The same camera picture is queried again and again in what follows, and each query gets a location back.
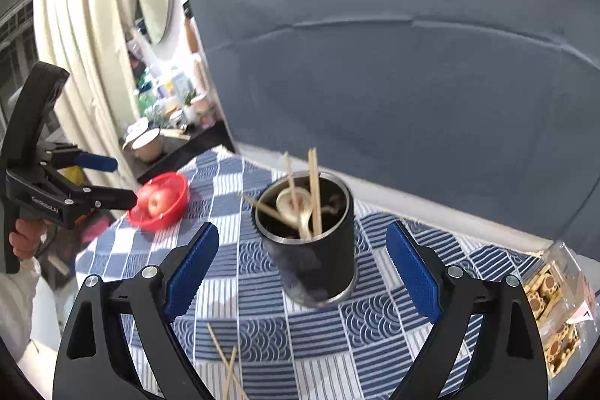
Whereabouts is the black cylindrical utensil holder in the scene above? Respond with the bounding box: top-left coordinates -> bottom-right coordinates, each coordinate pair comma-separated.
251,172 -> 358,309

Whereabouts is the grey fabric backdrop board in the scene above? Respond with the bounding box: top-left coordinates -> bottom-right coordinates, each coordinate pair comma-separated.
190,0 -> 599,258

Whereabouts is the white sleeve forearm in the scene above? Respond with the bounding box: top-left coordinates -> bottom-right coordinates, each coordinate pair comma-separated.
1,258 -> 61,361

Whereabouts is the green bottle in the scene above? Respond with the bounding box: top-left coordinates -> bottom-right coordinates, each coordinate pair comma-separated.
136,73 -> 157,116

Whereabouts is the black side shelf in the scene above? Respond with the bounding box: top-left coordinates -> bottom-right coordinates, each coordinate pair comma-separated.
125,121 -> 236,184

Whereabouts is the long wooden chopstick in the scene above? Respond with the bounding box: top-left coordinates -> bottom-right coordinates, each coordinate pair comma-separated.
307,147 -> 323,237

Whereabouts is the red apple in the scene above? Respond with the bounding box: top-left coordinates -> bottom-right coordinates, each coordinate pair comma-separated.
147,188 -> 178,218
136,185 -> 159,212

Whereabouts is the red plastic basket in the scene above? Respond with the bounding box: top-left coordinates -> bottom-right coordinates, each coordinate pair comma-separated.
127,172 -> 190,232

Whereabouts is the blue patterned tablecloth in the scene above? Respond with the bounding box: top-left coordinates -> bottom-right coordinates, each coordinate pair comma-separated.
54,149 -> 549,399

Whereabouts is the plain white ceramic spoon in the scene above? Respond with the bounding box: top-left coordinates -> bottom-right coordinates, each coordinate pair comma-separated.
276,187 -> 313,238

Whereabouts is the clear plastic cookie box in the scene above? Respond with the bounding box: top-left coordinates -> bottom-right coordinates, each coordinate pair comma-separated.
522,241 -> 597,380

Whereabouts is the person left hand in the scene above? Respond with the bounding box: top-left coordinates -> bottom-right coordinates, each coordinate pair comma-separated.
8,218 -> 48,260

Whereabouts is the red apple left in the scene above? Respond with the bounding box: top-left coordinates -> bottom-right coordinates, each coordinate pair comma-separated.
136,185 -> 159,212

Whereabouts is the cream curtain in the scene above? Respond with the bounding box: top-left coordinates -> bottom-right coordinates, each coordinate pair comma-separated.
33,0 -> 140,189

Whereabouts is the small potted plant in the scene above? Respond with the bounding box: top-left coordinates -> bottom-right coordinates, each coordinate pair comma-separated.
183,88 -> 198,125

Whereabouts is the red apple right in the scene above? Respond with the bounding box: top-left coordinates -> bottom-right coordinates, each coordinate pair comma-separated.
147,188 -> 178,218

